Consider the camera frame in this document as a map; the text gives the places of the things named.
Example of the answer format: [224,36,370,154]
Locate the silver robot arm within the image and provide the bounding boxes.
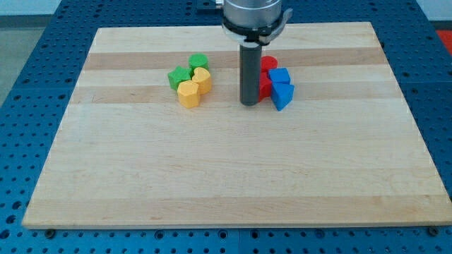
[217,0,293,48]

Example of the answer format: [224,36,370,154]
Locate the blue triangle block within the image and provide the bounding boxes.
[270,83,295,111]

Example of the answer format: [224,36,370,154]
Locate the yellow hexagon block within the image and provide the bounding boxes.
[177,80,201,108]

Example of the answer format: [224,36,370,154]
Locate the yellow heart block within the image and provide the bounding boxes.
[191,67,213,95]

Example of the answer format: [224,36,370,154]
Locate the red moon block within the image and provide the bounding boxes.
[258,73,273,101]

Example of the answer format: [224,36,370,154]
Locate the green star block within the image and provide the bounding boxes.
[167,66,191,91]

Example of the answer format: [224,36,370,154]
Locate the green cylinder block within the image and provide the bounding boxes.
[188,53,209,71]

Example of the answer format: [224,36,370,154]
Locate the blue cube block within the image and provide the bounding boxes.
[268,68,291,84]

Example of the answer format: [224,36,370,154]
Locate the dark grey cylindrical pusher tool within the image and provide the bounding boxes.
[239,46,262,106]

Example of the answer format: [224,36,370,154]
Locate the red cylinder block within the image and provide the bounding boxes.
[261,56,278,73]

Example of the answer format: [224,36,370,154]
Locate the wooden board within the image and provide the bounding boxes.
[23,22,451,229]

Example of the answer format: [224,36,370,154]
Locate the blue perforated metal table plate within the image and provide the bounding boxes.
[1,0,451,253]

